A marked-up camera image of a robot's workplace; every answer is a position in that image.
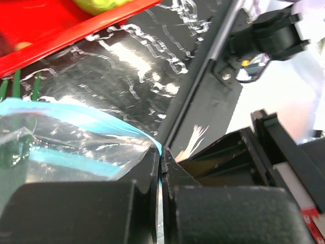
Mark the red plastic tray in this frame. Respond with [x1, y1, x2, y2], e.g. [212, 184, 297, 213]
[1, 1, 158, 77]

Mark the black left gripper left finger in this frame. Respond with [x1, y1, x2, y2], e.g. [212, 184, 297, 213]
[1, 148, 160, 243]

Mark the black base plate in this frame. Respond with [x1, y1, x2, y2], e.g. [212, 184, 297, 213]
[156, 1, 248, 159]

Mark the pale green cabbage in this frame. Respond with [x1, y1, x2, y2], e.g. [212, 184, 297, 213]
[73, 0, 130, 15]

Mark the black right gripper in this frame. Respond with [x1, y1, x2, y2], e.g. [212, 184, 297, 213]
[175, 109, 325, 244]

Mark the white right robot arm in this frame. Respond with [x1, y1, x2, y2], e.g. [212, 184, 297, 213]
[179, 7, 324, 243]

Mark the green scallion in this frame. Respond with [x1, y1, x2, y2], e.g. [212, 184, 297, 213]
[0, 69, 42, 170]

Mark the clear blue zip bag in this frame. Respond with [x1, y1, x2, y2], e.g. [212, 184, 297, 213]
[0, 98, 163, 211]

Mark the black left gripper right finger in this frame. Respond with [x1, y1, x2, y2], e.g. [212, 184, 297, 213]
[161, 148, 314, 243]

